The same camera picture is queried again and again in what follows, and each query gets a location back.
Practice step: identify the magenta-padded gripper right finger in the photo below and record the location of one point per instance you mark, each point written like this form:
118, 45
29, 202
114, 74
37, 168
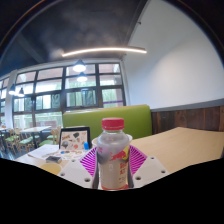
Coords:
150, 169

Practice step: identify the light wooden dining table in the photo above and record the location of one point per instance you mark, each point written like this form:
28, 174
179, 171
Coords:
35, 129

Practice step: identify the black-framed sticker board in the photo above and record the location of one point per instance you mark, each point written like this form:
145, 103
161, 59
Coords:
74, 138

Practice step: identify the dark pendant ceiling lamps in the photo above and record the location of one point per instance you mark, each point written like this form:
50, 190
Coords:
79, 66

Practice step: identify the white paper sheets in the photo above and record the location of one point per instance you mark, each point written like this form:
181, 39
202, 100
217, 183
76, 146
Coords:
41, 151

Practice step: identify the green upholstered bench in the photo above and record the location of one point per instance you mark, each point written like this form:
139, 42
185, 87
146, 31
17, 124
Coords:
83, 120

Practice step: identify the printed sticker sheet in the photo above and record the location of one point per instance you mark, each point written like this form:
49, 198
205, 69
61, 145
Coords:
71, 154

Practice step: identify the small blue-capped bottle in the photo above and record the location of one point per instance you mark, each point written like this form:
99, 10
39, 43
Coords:
86, 146

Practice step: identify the long curved strip light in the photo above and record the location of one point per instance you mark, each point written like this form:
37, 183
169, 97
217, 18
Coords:
103, 50

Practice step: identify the clear red-capped drink bottle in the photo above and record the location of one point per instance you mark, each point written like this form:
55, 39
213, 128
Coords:
112, 156

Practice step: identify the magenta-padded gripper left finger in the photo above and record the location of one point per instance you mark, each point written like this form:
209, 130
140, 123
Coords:
75, 173

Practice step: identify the wooden chairs with green seats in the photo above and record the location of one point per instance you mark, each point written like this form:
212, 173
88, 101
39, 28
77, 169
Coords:
25, 140

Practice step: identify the small dark box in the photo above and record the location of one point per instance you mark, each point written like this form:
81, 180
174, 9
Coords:
53, 159

